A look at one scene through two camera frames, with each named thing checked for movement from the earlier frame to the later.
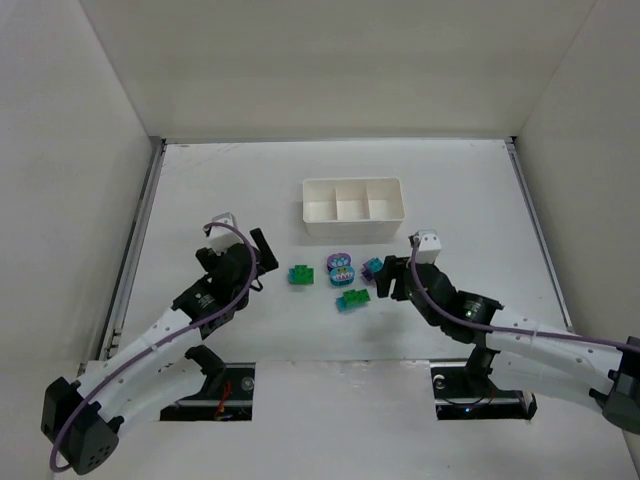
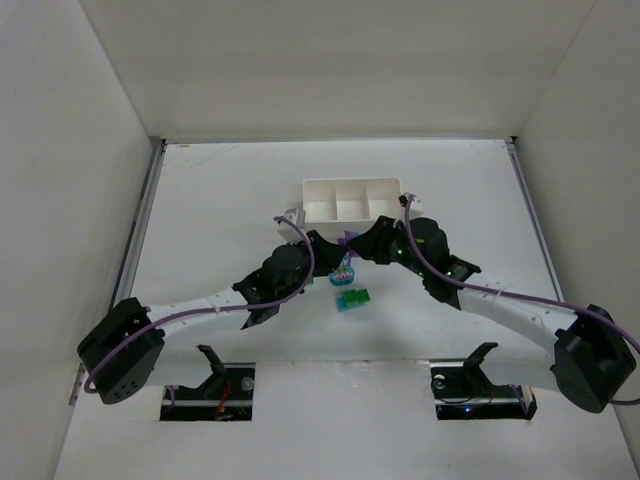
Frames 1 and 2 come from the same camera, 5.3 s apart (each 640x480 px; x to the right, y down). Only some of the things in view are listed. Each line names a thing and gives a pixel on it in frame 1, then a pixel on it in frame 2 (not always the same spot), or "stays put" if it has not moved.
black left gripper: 254,260 → 323,252
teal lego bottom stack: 340,304 stays put
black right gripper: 396,278 → 375,241
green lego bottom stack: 356,297 stays put
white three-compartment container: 353,208 stays put
